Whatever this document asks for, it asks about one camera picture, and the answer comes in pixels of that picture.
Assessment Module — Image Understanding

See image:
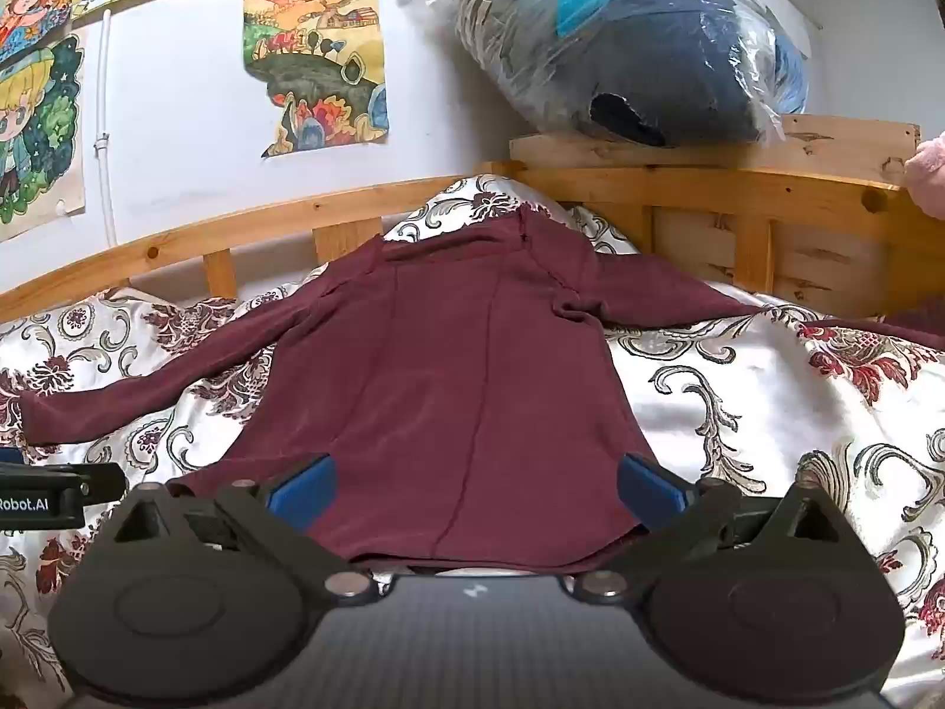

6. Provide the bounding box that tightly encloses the plastic bag of clothes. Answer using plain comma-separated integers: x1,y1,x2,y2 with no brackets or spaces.
452,0,811,150

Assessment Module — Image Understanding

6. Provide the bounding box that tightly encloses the maroon long-sleeve shirt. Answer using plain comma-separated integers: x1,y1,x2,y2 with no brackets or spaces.
18,207,945,578

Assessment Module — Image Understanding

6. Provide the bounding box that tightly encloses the pink cloth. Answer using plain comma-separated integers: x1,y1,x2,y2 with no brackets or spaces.
904,129,945,223

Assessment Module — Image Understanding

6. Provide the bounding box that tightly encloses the floral white blanket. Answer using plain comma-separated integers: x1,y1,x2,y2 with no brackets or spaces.
0,173,945,709

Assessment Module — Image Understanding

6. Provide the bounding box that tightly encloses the landscape wall poster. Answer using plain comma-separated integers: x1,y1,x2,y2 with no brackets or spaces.
243,0,391,159

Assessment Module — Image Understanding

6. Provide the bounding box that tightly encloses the white wall pipe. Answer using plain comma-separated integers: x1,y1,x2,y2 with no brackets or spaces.
93,9,120,249

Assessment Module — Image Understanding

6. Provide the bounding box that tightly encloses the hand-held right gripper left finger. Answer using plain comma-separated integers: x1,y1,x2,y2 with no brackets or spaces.
96,453,377,603

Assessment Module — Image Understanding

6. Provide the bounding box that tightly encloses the red hat cartoon poster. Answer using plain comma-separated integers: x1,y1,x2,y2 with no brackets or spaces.
0,0,91,66

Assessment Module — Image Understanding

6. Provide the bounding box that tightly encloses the wooden board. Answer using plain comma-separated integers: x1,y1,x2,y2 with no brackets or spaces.
509,114,924,186

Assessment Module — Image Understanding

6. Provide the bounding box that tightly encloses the wooden bed frame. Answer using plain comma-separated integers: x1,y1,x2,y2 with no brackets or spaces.
0,161,945,326

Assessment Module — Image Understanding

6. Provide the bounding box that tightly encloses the green cartoon child poster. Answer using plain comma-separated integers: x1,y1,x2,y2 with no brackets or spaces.
0,33,87,242

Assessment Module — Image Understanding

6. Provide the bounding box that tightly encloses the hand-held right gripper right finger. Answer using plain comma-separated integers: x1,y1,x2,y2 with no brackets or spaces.
572,453,858,607

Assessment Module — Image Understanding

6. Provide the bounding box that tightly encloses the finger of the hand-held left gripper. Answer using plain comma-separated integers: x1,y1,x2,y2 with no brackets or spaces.
0,447,126,503

